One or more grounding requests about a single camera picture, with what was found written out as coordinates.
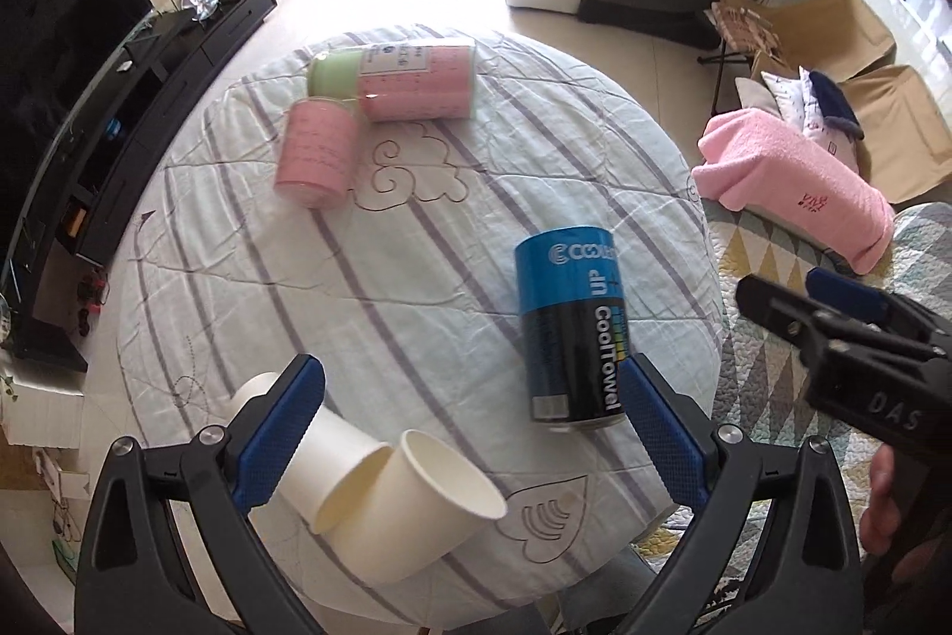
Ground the white paper cup left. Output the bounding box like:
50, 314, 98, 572
226, 370, 396, 536

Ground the white paper cup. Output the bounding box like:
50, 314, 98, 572
328, 430, 508, 587
226, 370, 396, 536

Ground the white paper cup right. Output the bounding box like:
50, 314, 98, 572
328, 430, 508, 587

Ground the pink paper cup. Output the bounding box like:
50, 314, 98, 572
274, 98, 363, 209

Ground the person's right hand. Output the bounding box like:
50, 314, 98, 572
860, 445, 942, 583

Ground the blue black CoolTowel can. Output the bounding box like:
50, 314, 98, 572
515, 226, 630, 428

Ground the tan sofa cover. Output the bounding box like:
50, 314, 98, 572
723, 0, 950, 205

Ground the folded pink towel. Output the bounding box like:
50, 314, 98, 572
692, 108, 894, 276

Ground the black TV cabinet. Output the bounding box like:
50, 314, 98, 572
2, 0, 276, 373

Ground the navy blue cushion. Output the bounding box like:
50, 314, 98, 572
807, 71, 865, 142

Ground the white floral pillow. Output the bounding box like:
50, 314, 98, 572
760, 68, 861, 173

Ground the checkered folding stool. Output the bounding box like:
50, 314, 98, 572
697, 2, 784, 114

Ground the pink green lidded canister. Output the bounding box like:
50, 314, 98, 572
306, 39, 476, 123

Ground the round glass ornament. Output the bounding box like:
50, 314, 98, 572
182, 0, 220, 23

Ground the black flat television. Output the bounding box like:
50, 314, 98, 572
0, 0, 157, 250

